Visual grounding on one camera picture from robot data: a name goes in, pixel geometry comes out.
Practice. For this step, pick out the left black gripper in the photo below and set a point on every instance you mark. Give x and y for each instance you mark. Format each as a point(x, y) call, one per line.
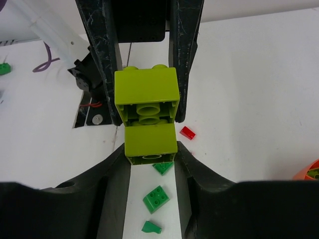
point(110, 22)

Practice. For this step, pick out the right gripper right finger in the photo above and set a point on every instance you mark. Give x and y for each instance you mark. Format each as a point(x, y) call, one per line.
point(213, 207)

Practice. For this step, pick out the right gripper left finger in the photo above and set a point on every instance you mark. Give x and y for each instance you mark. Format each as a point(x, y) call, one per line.
point(91, 205)

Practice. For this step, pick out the green square lego brick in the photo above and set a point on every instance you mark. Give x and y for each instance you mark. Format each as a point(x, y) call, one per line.
point(155, 199)

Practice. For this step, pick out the green long lego brick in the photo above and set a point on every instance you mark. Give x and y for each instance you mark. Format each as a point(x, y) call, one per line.
point(162, 168)

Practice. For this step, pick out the lime long lego brick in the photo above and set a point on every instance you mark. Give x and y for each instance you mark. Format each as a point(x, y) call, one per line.
point(139, 92)

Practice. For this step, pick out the small red lego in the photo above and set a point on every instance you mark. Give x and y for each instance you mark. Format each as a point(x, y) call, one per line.
point(188, 133)

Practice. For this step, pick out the lime square lego brick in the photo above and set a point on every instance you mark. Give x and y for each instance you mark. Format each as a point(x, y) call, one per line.
point(313, 173)

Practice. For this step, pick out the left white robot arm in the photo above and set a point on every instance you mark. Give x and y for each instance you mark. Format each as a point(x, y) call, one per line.
point(70, 47)

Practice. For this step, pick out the small green sloped lego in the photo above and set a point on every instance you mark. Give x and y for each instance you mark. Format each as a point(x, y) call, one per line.
point(150, 227)

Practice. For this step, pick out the orange round divided container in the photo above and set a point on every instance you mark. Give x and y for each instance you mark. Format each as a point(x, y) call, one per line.
point(302, 175)

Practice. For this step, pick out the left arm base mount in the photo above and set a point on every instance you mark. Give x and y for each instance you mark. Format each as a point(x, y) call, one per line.
point(91, 112)

